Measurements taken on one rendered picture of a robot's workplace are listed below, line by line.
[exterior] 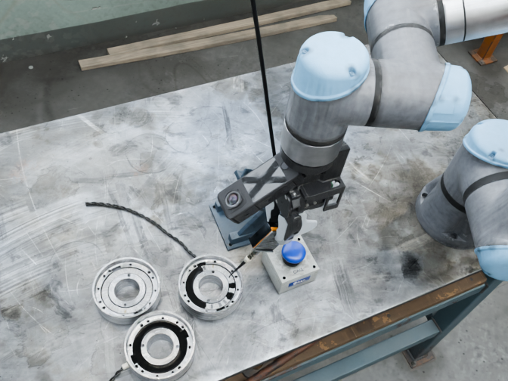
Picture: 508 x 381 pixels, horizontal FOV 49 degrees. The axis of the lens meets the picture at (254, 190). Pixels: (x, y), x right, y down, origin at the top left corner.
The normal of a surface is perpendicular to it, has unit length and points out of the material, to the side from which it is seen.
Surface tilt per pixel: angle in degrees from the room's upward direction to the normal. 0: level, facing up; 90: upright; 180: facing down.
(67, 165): 0
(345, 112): 84
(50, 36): 90
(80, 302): 0
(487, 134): 8
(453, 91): 33
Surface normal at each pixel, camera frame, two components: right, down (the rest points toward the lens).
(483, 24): -0.04, 0.77
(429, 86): 0.07, -0.09
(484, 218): -0.91, -0.28
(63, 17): 0.41, 0.77
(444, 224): -0.60, 0.37
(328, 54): 0.10, -0.58
